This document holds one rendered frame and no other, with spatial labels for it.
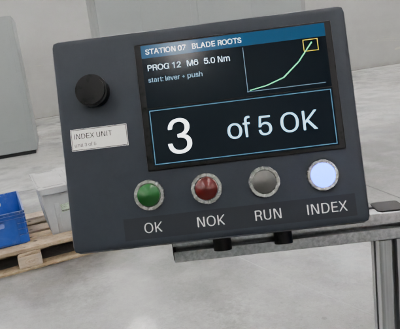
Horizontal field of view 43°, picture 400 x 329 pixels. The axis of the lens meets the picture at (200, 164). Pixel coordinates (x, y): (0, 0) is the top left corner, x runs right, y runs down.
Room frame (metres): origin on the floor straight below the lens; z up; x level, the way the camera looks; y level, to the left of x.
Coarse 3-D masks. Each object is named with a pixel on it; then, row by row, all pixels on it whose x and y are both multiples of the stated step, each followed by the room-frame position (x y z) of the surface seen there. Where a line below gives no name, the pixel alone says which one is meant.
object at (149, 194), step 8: (144, 184) 0.43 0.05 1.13; (152, 184) 0.42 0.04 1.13; (160, 184) 0.43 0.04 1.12; (136, 192) 0.43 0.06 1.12; (144, 192) 0.42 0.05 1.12; (152, 192) 0.42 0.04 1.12; (160, 192) 0.42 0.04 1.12; (136, 200) 0.42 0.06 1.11; (144, 200) 0.42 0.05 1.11; (152, 200) 0.42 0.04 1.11; (160, 200) 0.42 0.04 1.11; (144, 208) 0.42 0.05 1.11; (152, 208) 0.42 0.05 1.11
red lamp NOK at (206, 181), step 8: (200, 176) 0.42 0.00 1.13; (208, 176) 0.42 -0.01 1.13; (192, 184) 0.42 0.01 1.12; (200, 184) 0.42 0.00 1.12; (208, 184) 0.42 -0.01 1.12; (216, 184) 0.42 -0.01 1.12; (192, 192) 0.42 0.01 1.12; (200, 192) 0.42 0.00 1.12; (208, 192) 0.42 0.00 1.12; (216, 192) 0.42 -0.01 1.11; (200, 200) 0.42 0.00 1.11; (208, 200) 0.42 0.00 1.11
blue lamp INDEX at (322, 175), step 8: (320, 160) 0.42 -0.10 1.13; (312, 168) 0.42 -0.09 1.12; (320, 168) 0.41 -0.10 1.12; (328, 168) 0.41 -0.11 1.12; (336, 168) 0.42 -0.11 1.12; (312, 176) 0.41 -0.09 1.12; (320, 176) 0.41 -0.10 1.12; (328, 176) 0.41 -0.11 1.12; (336, 176) 0.42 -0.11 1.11; (312, 184) 0.42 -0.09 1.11; (320, 184) 0.41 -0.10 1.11; (328, 184) 0.41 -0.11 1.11
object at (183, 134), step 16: (160, 112) 0.44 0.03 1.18; (176, 112) 0.44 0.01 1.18; (192, 112) 0.44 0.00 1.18; (160, 128) 0.44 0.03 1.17; (176, 128) 0.44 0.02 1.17; (192, 128) 0.44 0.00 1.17; (160, 144) 0.44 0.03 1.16; (176, 144) 0.43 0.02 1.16; (192, 144) 0.43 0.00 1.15; (208, 144) 0.43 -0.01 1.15; (160, 160) 0.43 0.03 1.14; (176, 160) 0.43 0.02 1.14; (192, 160) 0.43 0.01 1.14
